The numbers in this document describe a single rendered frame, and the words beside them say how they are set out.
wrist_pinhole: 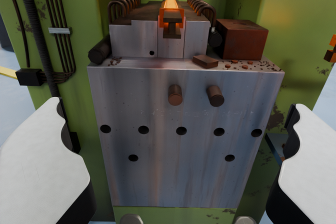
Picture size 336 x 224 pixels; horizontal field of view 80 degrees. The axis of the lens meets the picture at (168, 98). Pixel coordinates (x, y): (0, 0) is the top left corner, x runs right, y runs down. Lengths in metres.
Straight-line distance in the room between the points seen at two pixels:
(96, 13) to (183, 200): 0.57
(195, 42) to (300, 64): 0.37
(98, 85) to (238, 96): 0.28
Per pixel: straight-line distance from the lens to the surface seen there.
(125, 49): 0.45
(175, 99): 0.37
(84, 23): 0.61
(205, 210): 0.71
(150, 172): 0.57
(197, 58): 0.41
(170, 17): 0.32
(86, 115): 0.74
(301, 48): 0.69
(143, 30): 0.43
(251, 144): 0.53
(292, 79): 0.72
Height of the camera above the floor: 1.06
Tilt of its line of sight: 30 degrees down
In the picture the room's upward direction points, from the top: 2 degrees clockwise
